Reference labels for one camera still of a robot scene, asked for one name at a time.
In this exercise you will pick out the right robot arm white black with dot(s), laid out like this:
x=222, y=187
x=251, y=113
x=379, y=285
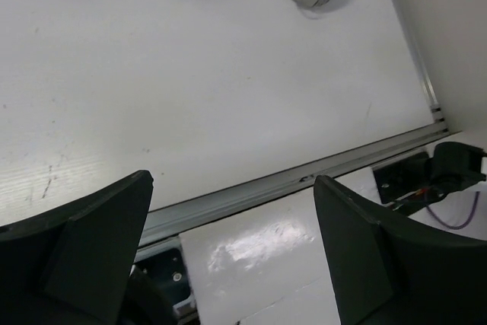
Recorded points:
x=455, y=167

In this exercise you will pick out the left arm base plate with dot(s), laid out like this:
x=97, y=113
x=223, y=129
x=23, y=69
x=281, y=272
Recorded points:
x=164, y=263

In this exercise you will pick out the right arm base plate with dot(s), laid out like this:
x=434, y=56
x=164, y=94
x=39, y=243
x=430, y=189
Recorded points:
x=401, y=176

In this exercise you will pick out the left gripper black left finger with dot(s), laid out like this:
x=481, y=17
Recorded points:
x=70, y=265

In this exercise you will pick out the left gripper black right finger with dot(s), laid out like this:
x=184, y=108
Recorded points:
x=389, y=269

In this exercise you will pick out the aluminium front rail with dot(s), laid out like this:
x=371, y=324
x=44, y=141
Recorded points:
x=193, y=213

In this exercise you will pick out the aluminium side rail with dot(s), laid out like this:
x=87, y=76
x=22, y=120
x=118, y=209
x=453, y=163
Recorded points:
x=420, y=66

